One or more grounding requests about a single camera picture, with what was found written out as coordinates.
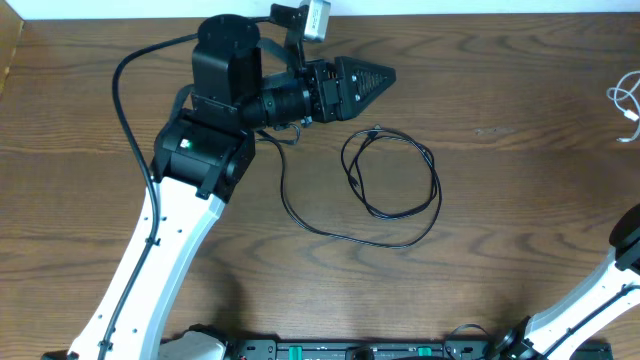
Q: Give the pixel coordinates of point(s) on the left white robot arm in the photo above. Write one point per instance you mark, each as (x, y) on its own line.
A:
(243, 83)

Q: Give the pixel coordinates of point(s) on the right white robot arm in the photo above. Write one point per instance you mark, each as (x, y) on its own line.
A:
(608, 292)

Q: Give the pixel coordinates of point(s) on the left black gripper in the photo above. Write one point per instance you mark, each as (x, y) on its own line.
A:
(326, 107)

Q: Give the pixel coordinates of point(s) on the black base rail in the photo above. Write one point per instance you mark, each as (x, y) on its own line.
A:
(360, 350)

